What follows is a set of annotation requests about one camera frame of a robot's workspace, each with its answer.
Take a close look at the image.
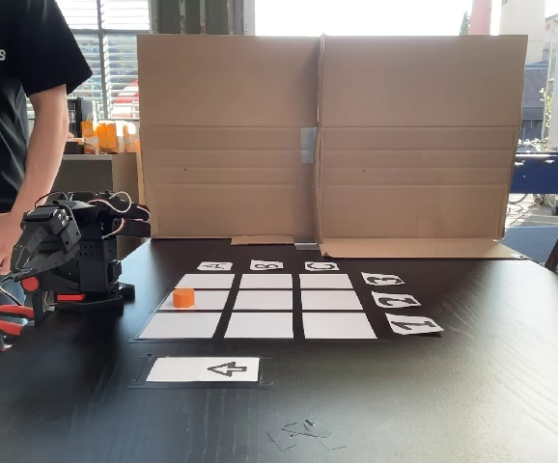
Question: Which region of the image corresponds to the round orange token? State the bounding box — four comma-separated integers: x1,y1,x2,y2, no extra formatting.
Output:
172,287,196,309

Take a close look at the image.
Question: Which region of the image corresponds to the white nine-square paper grid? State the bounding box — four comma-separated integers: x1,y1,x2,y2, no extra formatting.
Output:
133,272,391,342

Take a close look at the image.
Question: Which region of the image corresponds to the person's hand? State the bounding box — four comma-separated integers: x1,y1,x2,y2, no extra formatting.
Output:
0,211,32,282

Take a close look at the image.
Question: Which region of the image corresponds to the wooden counter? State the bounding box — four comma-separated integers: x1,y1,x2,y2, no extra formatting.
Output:
51,151,141,261

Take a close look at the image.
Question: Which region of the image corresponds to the orange snack package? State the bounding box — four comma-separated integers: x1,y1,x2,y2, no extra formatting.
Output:
122,123,141,154
80,120,100,155
95,122,119,150

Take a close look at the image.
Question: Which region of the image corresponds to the black mini fridge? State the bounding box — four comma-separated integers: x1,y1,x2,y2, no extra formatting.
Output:
66,97,98,141

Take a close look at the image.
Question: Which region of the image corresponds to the cardboard panel with narrow flap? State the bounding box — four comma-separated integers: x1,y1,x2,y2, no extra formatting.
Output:
136,32,324,247

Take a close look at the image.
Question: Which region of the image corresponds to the white arrow paper sheet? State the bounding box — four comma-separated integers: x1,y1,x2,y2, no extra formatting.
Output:
146,356,261,383

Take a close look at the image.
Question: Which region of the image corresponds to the grey tape on cardboard seam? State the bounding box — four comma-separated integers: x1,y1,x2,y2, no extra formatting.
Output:
300,127,319,164

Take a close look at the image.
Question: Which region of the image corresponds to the paper label number 3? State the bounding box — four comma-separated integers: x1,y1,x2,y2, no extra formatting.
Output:
360,271,405,286

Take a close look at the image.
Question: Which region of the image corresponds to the paper label number 2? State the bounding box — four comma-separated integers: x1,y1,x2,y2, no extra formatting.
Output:
371,290,423,309

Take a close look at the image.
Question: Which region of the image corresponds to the paper label number 1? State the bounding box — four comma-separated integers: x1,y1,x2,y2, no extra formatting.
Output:
383,313,445,337

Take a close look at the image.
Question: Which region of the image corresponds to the cardboard panel with wide flap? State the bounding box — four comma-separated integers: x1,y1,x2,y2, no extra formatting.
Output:
317,32,531,261

